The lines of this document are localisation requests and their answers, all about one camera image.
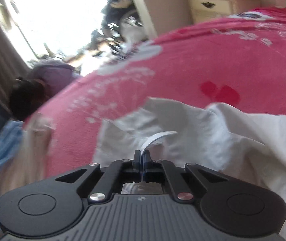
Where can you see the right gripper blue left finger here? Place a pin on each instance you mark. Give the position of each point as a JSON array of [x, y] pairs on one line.
[[137, 165]]

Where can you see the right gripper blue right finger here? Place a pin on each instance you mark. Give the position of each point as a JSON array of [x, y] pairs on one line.
[[147, 164]]

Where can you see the white button shirt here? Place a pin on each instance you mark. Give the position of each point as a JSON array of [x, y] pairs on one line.
[[249, 147]]

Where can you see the wheelchair with clothes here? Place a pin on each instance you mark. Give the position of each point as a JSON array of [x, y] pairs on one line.
[[121, 25]]

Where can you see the folded cream garments stack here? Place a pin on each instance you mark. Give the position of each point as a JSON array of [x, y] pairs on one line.
[[28, 164]]

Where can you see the dark purple bag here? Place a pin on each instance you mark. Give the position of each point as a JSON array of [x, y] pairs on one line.
[[46, 79]]

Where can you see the pink floral bed blanket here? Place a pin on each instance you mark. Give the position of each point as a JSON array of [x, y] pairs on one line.
[[239, 60]]

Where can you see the cream wooden nightstand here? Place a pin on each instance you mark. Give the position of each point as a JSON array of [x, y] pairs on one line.
[[208, 10]]

